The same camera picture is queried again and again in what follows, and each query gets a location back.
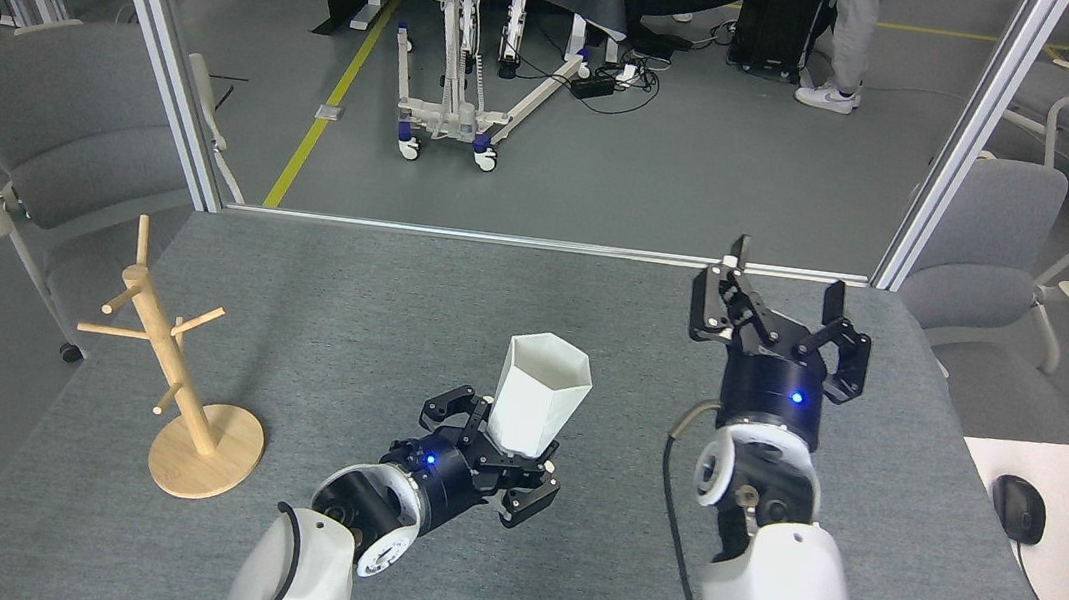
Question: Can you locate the silver frame post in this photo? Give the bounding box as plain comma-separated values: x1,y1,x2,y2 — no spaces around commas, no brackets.
63,0,248,215
870,0,1069,308

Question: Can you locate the white hexagonal cup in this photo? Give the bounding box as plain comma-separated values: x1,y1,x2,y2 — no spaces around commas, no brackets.
487,328,598,466

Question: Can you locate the wooden cup rack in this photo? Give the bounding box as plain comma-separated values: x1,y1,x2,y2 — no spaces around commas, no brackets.
59,209,290,508

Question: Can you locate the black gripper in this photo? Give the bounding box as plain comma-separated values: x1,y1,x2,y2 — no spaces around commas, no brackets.
373,377,573,550
675,229,883,457

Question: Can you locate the grey chair with beige armrests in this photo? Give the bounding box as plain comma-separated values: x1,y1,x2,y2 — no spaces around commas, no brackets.
0,11,263,381
889,142,1069,394

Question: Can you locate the white wheeled stand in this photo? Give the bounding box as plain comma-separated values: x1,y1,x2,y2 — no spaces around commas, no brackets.
359,0,602,183

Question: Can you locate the black computer mouse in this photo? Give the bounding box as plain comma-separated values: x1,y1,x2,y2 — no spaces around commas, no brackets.
986,473,1051,547

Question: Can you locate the silver frame crossbar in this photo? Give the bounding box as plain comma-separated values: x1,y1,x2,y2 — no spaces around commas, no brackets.
222,201,872,289

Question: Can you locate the black power adapter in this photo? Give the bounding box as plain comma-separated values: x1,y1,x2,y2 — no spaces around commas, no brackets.
570,71,618,104

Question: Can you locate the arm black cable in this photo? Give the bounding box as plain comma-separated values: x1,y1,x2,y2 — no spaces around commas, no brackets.
646,396,750,600
254,501,311,600

